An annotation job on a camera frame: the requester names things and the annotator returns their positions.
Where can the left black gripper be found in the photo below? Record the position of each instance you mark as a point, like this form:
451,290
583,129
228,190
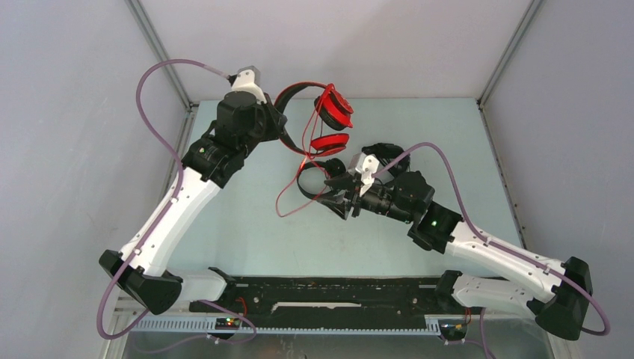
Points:
277,120

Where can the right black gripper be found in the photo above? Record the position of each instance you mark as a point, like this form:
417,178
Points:
341,204

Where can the red headphones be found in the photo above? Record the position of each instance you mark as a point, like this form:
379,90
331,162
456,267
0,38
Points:
331,108

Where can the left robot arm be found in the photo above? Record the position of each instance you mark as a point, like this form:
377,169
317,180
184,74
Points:
245,118

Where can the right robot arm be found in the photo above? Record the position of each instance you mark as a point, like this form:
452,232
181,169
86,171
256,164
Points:
495,243

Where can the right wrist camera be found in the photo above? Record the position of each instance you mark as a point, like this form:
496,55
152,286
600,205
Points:
363,167

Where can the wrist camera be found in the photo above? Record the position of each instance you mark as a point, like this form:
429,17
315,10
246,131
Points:
247,79
363,167

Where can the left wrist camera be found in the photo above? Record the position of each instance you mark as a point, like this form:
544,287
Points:
247,79

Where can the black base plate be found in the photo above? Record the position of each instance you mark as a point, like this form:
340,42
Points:
340,303

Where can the aluminium frame rail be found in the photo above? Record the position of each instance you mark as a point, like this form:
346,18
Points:
196,316

